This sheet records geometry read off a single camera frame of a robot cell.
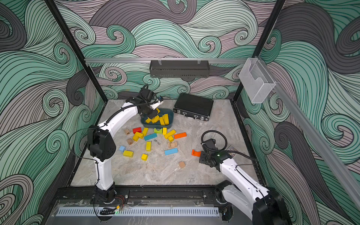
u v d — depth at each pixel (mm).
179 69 952
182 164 851
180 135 999
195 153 883
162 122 1041
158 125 1033
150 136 981
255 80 772
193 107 1108
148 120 1037
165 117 1055
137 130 985
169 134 983
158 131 979
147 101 684
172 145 925
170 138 949
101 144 505
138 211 697
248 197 424
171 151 903
